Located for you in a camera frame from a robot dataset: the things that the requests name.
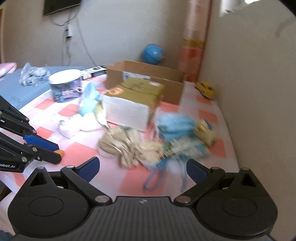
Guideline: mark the red white checkered tablecloth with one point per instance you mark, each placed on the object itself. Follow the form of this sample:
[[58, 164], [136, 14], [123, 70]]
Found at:
[[118, 173]]

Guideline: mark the black white toothpaste box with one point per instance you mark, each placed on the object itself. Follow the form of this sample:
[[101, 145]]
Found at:
[[93, 72]]

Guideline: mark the white cloth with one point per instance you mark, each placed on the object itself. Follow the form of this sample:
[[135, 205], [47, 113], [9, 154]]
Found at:
[[78, 123]]

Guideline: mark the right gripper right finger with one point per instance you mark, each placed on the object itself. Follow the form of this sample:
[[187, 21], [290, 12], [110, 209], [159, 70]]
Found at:
[[205, 180]]

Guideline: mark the patterned drawstring pouch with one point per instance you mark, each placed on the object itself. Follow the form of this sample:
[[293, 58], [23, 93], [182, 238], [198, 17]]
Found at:
[[181, 150]]

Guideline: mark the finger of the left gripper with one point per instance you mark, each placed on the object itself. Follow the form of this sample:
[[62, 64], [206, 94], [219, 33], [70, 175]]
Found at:
[[21, 127], [30, 150]]

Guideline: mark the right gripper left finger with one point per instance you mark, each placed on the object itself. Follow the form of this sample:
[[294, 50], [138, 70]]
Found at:
[[78, 179]]

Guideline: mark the pink patterned curtain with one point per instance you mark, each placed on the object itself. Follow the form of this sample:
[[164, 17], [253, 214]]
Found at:
[[194, 38]]

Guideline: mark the brown cardboard box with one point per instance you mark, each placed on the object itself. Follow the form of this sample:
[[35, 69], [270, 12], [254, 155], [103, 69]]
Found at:
[[171, 78]]

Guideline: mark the gold tissue paper pack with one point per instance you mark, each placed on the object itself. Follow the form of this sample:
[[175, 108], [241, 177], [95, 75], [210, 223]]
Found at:
[[132, 103]]

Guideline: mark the wall mounted television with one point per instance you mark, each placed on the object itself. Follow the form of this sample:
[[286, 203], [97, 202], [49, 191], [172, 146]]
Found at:
[[53, 6]]

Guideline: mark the yellow toy car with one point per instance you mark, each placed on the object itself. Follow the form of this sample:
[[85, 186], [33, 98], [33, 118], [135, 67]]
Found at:
[[206, 90]]

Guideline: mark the pink pillow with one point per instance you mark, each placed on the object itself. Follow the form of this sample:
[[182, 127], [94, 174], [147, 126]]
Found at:
[[6, 68]]

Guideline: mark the blue face mask stack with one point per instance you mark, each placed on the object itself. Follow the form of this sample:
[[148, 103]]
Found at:
[[171, 126]]

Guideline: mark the round tissue canister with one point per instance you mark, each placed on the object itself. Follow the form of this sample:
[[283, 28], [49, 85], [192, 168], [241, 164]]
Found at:
[[66, 85]]

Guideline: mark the cream yellow cloth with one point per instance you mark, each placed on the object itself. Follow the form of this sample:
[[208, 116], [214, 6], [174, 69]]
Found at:
[[205, 132]]

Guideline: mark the crumpled silver plastic bag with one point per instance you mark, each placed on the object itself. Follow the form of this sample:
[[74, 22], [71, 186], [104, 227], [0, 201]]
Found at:
[[33, 75]]

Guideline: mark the blue desk globe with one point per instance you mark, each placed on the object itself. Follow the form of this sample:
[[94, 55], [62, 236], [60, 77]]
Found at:
[[153, 54]]

